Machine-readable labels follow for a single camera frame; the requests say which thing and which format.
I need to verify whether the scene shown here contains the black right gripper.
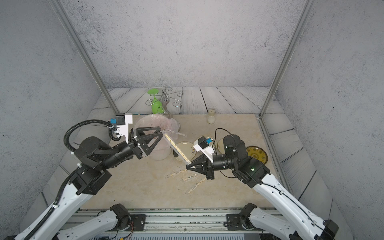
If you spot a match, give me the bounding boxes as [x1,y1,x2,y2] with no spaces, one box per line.
[187,154,239,181]

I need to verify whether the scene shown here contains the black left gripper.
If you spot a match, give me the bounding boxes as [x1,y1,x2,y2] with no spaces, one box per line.
[99,127,160,172]

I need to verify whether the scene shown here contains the bamboo chopsticks pair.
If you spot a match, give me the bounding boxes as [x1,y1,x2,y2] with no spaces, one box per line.
[164,133,193,166]

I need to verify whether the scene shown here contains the clear plastic chopstick wrapper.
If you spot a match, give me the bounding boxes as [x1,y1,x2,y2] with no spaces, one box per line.
[160,129,196,169]

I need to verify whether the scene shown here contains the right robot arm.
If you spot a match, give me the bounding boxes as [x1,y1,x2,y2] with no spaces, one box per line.
[186,135,339,240]

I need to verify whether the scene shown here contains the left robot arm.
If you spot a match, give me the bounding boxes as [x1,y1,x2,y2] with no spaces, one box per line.
[7,127,164,240]

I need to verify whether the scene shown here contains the wrapped chopsticks right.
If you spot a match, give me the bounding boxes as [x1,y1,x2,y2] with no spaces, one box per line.
[186,178,206,195]

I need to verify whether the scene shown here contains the wrapped chopsticks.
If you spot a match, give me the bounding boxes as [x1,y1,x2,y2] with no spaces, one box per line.
[186,178,206,195]
[167,169,187,178]
[182,174,198,183]

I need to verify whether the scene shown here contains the wrapped chopsticks middle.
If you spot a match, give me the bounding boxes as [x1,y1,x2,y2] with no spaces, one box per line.
[182,174,198,183]

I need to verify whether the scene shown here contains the wrapped chopsticks left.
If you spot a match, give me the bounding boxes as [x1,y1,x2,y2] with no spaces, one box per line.
[167,169,187,178]

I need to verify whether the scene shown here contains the cream plate with dark patch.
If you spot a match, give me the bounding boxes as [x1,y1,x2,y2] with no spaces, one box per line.
[173,142,196,164]

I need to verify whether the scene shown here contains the chrome cup holder stand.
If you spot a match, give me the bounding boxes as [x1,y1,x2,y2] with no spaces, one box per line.
[146,88,184,119]

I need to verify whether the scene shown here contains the white shaker bottle beige cap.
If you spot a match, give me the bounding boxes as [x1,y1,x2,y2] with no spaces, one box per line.
[207,109,216,124]

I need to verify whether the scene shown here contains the yellow plate brown rim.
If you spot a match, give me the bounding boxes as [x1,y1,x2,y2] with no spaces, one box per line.
[246,146,269,165]

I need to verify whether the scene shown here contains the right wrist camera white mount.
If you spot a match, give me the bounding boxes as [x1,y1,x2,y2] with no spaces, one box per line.
[193,141,215,162]

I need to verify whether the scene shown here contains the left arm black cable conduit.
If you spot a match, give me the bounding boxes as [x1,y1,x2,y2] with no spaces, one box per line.
[63,119,121,152]

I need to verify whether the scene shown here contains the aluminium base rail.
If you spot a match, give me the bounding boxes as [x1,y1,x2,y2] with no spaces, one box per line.
[56,207,301,240]

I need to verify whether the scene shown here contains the left aluminium frame post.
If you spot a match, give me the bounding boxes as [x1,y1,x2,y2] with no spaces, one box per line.
[49,0,120,114]

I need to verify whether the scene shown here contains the aluminium frame post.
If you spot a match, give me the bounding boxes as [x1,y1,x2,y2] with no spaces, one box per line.
[259,0,316,119]
[49,0,120,114]

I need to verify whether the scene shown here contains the right aluminium frame post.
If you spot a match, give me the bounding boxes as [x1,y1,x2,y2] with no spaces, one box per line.
[259,0,316,119]

